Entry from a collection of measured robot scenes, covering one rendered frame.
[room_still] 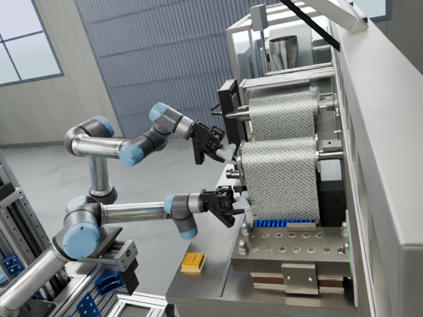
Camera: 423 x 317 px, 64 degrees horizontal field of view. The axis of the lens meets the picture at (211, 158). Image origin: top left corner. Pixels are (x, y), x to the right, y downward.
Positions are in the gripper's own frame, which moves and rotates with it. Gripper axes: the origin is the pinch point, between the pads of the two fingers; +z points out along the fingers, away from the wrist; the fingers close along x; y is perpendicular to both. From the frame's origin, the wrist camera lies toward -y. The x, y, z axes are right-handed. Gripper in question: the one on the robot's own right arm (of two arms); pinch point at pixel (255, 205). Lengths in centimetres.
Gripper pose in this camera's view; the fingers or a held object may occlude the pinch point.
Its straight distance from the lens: 125.0
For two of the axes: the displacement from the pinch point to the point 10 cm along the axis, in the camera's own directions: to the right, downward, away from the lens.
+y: -2.2, -8.8, -4.3
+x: 2.7, -4.7, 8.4
